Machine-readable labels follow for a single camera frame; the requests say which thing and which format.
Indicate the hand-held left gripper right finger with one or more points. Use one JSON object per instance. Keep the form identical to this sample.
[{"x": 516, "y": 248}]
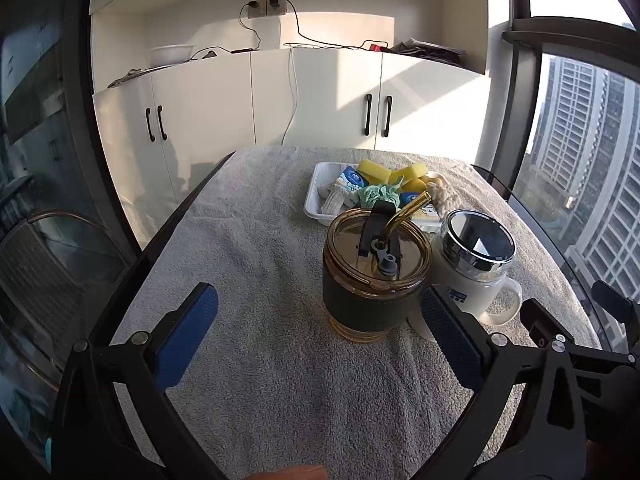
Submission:
[{"x": 450, "y": 335}]

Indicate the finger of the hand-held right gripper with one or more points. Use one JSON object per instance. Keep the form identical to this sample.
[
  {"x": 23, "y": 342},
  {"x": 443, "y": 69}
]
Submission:
[
  {"x": 610, "y": 296},
  {"x": 540, "y": 315}
]

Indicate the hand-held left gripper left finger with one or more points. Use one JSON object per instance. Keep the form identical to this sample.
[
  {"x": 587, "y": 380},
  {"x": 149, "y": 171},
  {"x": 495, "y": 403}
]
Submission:
[{"x": 187, "y": 335}]

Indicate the amber glass tumbler green sleeve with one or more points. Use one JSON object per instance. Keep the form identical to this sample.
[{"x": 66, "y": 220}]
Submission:
[{"x": 370, "y": 305}]

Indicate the white mug with chrome lid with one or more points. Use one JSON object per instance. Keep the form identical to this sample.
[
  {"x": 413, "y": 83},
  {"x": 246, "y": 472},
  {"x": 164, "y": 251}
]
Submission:
[{"x": 480, "y": 240}]

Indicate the blue tissue pack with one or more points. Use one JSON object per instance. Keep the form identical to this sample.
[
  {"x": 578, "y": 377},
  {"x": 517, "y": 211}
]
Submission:
[
  {"x": 427, "y": 213},
  {"x": 350, "y": 180}
]

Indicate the yellow heart-shaped sponge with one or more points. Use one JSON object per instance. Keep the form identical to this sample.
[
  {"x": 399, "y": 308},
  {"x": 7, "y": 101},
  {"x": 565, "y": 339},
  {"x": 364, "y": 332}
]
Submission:
[{"x": 417, "y": 186}]

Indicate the green cloth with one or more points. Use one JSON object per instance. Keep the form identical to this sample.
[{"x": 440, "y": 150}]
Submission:
[{"x": 380, "y": 192}]

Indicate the grey knitted band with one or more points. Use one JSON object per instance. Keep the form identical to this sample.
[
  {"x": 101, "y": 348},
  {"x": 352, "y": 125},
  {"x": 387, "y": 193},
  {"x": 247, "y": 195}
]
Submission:
[{"x": 335, "y": 205}]

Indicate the yellow rectangular sponge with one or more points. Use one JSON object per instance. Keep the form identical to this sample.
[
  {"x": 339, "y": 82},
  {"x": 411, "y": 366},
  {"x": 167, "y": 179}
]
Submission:
[{"x": 372, "y": 170}]

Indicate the white plastic tray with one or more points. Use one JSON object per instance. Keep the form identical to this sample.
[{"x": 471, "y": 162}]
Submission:
[{"x": 320, "y": 195}]

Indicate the person's left hand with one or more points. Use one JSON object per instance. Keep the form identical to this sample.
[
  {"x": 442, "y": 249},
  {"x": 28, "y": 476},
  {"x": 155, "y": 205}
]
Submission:
[{"x": 290, "y": 474}]

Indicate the grey towel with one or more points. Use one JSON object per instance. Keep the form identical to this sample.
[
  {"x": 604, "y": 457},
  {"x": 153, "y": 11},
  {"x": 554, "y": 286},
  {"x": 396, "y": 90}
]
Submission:
[{"x": 250, "y": 360}]

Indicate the large grey high-rise building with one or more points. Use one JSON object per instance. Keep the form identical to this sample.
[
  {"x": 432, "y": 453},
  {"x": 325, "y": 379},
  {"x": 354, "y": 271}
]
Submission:
[{"x": 615, "y": 200}]

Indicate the metal chair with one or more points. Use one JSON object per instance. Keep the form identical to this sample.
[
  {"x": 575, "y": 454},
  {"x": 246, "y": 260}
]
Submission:
[{"x": 40, "y": 260}]

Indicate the white floor cabinet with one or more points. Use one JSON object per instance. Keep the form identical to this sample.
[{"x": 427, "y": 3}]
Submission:
[{"x": 210, "y": 105}]

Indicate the newspaper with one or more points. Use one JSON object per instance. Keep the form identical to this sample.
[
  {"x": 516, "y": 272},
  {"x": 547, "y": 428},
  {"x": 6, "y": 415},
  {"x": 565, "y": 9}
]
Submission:
[{"x": 132, "y": 77}]

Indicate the white bowl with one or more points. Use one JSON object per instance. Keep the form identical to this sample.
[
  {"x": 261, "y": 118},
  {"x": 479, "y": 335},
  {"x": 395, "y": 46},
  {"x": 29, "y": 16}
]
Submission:
[{"x": 170, "y": 54}]

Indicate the pile of papers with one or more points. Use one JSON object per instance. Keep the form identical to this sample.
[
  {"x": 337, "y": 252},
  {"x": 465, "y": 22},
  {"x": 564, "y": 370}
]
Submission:
[{"x": 430, "y": 50}]

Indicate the black phone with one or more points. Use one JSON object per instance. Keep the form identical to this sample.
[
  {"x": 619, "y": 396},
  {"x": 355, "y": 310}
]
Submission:
[{"x": 242, "y": 50}]

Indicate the dark glass sliding door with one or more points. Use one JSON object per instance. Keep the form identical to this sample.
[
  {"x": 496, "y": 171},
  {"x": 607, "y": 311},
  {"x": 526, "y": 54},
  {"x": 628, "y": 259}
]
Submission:
[{"x": 40, "y": 85}]

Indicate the red box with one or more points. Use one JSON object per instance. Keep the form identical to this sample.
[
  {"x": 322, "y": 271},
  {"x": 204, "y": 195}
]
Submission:
[{"x": 377, "y": 47}]

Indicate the black window frame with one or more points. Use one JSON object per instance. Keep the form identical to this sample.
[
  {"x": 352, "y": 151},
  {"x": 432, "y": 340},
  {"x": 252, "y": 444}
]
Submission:
[{"x": 515, "y": 110}]

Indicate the white wall socket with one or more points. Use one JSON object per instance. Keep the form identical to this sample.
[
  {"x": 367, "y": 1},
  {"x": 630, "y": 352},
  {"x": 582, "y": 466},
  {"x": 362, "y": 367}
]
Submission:
[
  {"x": 277, "y": 5},
  {"x": 257, "y": 8}
]

